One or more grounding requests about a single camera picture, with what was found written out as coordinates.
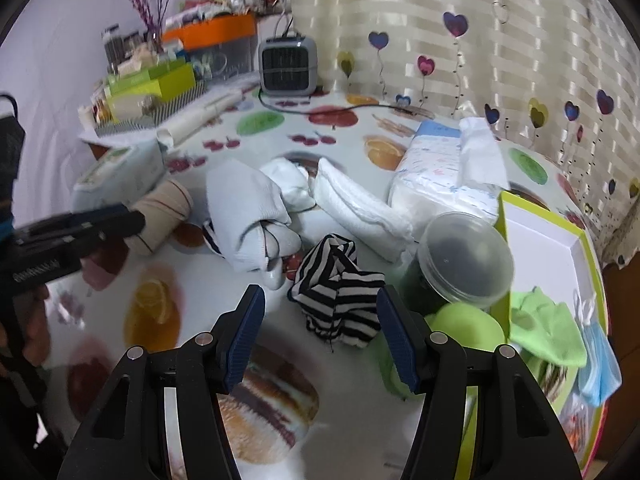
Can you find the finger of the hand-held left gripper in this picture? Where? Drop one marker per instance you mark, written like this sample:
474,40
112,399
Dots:
95,212
115,224

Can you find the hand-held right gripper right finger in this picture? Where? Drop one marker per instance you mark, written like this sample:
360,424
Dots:
400,340

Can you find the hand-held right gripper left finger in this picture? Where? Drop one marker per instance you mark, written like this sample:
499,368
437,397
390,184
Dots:
245,340

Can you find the black white striped cloth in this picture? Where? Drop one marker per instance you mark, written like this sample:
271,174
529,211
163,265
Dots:
335,300
212,240

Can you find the pale blue sock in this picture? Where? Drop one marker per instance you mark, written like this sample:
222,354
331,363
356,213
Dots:
240,200

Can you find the light green cloth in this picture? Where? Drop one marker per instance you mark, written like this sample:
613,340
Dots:
545,330

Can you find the yellow-green box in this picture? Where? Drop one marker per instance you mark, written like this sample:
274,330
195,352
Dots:
540,240

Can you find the clear red snack packet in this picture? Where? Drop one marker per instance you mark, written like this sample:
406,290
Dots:
577,425

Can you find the blue face mask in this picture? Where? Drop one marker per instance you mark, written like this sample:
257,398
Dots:
600,360

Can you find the person's left forearm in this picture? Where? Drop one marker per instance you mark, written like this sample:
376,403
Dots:
25,410

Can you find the person's left hand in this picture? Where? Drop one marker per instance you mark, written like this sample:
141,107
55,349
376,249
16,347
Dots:
37,330

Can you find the wet wipes pack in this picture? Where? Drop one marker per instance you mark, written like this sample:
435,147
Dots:
120,170

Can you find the fruit print tablecloth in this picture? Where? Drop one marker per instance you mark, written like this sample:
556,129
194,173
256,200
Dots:
200,280

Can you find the clear jar with dark contents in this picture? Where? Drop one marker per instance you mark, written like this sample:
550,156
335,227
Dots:
465,260

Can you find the grey zigzag box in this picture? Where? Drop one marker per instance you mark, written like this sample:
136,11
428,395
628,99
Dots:
170,107

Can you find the white paper roll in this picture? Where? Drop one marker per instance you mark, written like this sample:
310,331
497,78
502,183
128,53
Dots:
195,120

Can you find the white folded towel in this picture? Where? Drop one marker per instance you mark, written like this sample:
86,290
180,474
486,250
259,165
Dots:
360,210

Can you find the lime green box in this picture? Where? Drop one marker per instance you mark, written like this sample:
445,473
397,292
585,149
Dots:
155,82

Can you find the dark glass jars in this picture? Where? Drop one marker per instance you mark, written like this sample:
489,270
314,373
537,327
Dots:
120,45

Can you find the white blue tissue pack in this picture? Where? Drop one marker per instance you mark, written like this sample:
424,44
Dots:
440,175

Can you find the clear bin with orange lid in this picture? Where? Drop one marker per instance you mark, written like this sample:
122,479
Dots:
215,35

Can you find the purple decorative branches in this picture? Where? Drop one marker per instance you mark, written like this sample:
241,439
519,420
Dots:
140,0

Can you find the wooden wardrobe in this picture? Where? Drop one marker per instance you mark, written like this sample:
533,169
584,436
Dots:
622,335

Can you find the grey space heater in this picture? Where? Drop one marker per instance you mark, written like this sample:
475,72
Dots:
287,67

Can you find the heart print curtain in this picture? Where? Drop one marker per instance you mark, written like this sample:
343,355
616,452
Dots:
475,60

